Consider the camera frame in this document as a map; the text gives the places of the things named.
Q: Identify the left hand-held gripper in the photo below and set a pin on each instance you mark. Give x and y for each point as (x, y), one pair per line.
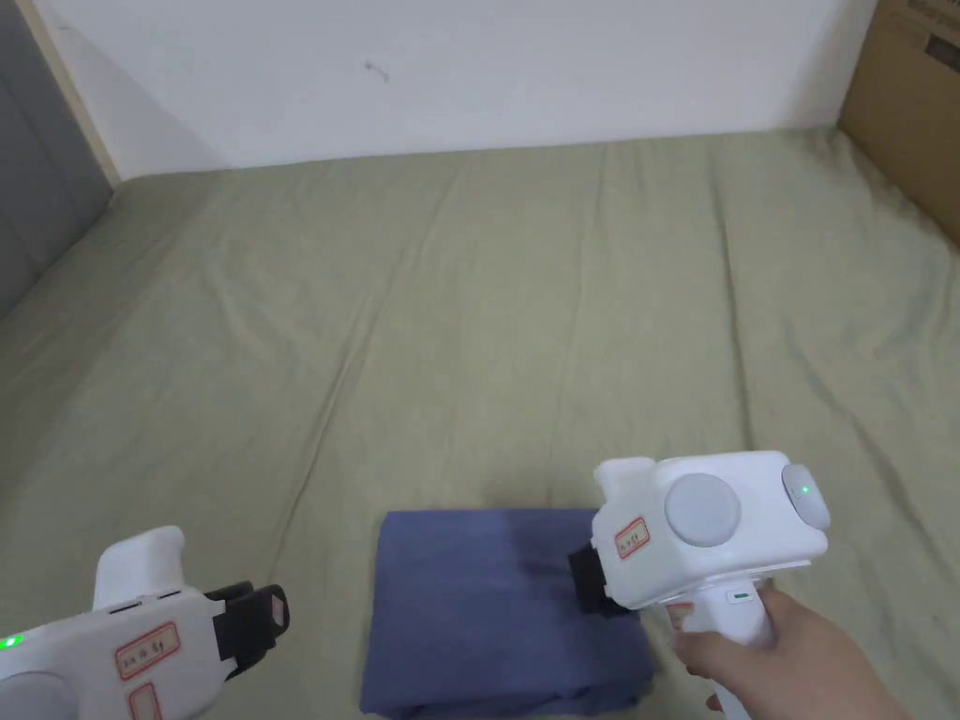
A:
(150, 645)

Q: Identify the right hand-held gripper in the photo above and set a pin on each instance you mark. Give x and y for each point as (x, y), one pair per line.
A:
(712, 525)

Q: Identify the person's right hand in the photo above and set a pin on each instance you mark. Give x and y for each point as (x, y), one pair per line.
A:
(780, 660)

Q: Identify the folded dark blue garment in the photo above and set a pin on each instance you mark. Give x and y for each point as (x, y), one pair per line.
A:
(487, 615)

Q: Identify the bed with pale green sheet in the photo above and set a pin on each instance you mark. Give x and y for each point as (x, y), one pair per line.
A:
(450, 315)

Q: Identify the brown cardboard carton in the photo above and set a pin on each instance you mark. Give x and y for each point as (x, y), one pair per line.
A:
(911, 97)

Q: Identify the grey padded headboard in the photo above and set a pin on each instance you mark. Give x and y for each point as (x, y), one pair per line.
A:
(37, 172)

